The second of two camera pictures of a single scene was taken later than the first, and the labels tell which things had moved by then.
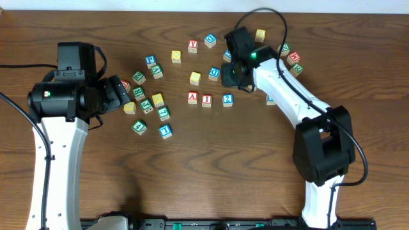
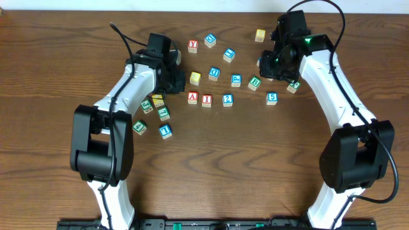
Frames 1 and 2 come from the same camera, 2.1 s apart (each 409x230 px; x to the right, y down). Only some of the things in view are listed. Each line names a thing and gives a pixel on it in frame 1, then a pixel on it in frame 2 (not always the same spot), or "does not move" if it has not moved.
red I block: [206, 100] does not move
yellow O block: [176, 56] does not move
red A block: [192, 97] does not move
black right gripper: [225, 78] -> [266, 70]
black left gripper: [112, 99] -> [180, 85]
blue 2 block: [227, 99] does not move
